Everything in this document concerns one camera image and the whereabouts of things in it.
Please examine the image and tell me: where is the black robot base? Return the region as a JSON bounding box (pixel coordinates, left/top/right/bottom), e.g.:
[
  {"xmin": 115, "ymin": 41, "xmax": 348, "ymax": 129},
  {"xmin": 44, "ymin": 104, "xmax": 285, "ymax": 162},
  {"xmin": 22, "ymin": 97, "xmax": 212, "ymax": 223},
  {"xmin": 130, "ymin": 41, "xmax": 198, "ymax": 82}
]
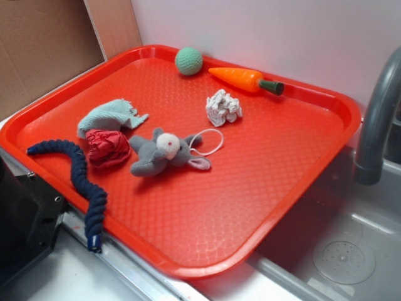
[{"xmin": 1, "ymin": 160, "xmax": 65, "ymax": 288}]

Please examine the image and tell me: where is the crumpled white paper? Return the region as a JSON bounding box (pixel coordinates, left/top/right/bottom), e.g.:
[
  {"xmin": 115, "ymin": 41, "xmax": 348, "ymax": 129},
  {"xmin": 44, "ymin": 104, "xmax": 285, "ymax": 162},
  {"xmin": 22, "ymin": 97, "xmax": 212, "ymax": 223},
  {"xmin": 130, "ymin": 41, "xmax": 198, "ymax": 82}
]
[{"xmin": 206, "ymin": 89, "xmax": 242, "ymax": 127}]

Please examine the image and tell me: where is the crumpled red paper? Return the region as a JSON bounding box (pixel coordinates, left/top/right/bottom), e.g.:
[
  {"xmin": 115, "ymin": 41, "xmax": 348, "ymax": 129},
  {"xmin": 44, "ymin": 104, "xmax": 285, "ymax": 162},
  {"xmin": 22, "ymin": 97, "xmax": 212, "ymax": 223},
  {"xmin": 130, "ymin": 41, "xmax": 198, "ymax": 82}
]
[{"xmin": 85, "ymin": 129, "xmax": 131, "ymax": 169}]

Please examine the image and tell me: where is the grey plush bunny toy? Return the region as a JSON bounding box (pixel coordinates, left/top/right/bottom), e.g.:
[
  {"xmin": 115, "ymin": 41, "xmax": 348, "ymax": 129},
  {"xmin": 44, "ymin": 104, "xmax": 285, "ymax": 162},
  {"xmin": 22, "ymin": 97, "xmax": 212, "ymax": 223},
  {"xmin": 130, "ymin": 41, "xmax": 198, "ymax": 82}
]
[{"xmin": 129, "ymin": 128, "xmax": 224, "ymax": 177}]

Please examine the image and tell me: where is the red plastic tray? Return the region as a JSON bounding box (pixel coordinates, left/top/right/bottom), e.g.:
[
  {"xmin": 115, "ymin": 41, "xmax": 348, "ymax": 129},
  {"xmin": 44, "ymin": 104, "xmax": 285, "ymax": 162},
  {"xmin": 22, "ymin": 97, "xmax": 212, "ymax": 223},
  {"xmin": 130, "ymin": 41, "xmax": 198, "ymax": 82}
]
[{"xmin": 1, "ymin": 45, "xmax": 361, "ymax": 279}]

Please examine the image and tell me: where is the orange plastic toy carrot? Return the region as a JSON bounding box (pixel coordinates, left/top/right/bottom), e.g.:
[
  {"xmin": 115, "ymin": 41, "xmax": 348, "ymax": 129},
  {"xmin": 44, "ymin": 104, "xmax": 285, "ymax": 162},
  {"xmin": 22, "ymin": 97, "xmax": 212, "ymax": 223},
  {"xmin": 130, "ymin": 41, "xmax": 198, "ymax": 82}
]
[{"xmin": 208, "ymin": 67, "xmax": 285, "ymax": 96}]

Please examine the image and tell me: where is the green knitted ball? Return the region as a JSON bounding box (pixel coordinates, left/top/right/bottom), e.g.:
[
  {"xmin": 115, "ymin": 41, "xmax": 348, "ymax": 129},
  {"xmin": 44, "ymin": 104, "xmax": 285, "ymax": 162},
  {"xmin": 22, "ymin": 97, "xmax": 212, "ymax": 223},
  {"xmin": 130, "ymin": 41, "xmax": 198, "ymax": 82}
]
[{"xmin": 175, "ymin": 47, "xmax": 203, "ymax": 76}]

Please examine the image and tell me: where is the light green cloth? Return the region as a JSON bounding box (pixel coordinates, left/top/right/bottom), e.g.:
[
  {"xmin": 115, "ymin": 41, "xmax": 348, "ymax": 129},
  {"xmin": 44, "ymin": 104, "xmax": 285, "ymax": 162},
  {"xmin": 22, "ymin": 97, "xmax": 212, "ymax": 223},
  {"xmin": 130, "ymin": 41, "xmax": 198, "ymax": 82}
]
[{"xmin": 77, "ymin": 99, "xmax": 149, "ymax": 139}]

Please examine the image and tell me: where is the grey toy faucet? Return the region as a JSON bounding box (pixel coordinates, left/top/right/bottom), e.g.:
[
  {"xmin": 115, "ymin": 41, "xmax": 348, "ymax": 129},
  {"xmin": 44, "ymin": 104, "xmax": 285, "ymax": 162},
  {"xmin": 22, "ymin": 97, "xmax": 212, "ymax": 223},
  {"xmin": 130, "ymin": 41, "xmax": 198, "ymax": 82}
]
[{"xmin": 353, "ymin": 48, "xmax": 400, "ymax": 185}]

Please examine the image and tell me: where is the grey toy sink basin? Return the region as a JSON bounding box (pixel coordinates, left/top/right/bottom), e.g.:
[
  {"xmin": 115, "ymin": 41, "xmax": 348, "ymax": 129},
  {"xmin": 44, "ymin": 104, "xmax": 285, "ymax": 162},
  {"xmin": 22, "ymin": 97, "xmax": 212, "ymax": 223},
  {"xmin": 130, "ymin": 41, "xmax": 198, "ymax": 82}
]
[{"xmin": 249, "ymin": 150, "xmax": 400, "ymax": 300}]

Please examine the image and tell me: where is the brown cardboard box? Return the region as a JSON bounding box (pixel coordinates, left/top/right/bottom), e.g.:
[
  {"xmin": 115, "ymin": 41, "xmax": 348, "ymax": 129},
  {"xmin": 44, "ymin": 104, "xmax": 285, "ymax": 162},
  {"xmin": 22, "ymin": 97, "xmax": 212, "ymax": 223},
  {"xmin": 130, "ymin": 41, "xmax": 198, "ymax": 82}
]
[{"xmin": 1, "ymin": 1, "xmax": 142, "ymax": 119}]

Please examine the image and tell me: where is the dark blue rope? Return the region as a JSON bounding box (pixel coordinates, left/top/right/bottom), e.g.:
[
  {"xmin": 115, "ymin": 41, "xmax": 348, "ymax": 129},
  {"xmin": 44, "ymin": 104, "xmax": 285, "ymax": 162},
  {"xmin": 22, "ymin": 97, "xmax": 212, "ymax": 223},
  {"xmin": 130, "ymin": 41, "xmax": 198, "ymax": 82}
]
[{"xmin": 26, "ymin": 139, "xmax": 108, "ymax": 253}]

